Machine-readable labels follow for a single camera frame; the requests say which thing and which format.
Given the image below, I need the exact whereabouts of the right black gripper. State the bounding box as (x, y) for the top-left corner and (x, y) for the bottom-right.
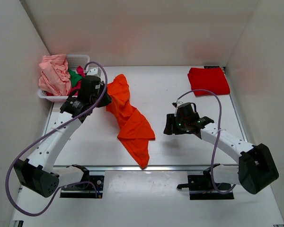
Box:
(164, 114), (188, 136)

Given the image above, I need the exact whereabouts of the orange t shirt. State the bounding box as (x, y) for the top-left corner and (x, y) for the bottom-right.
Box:
(106, 74), (155, 169)

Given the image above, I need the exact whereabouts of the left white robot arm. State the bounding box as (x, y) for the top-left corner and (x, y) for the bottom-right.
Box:
(13, 75), (112, 198)

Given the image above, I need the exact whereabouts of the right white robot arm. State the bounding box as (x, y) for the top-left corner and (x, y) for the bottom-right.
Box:
(163, 102), (279, 194)

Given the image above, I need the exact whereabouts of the magenta t shirt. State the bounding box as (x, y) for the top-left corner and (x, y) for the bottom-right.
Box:
(70, 66), (86, 95)

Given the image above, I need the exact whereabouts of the green t shirt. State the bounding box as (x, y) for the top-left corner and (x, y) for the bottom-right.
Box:
(68, 69), (85, 87)

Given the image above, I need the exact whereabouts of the white plastic basket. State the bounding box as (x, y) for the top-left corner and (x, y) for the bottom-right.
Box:
(38, 54), (90, 102)

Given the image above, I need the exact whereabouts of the pink t shirt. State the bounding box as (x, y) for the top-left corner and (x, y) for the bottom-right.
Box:
(38, 54), (71, 96)

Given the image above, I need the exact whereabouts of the folded red t shirt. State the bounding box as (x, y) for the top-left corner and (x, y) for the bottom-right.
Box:
(187, 67), (230, 96)

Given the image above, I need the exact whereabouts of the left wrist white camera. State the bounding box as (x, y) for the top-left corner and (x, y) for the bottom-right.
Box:
(85, 67), (101, 78)

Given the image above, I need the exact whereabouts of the wrist white camera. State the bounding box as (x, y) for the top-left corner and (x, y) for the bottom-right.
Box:
(172, 100), (183, 117)
(85, 67), (101, 78)

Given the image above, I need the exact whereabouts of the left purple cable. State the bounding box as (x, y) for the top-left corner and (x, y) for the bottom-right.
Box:
(5, 61), (108, 217)

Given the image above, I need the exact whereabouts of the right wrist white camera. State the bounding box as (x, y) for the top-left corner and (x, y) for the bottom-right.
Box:
(172, 100), (183, 117)

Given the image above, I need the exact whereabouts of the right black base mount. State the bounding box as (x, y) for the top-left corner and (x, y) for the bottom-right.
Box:
(176, 166), (234, 201)

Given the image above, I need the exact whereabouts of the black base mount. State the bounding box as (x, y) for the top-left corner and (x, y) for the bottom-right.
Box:
(56, 165), (105, 199)
(176, 166), (234, 201)

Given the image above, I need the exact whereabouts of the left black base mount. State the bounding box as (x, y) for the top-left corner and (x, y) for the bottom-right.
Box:
(56, 165), (105, 199)

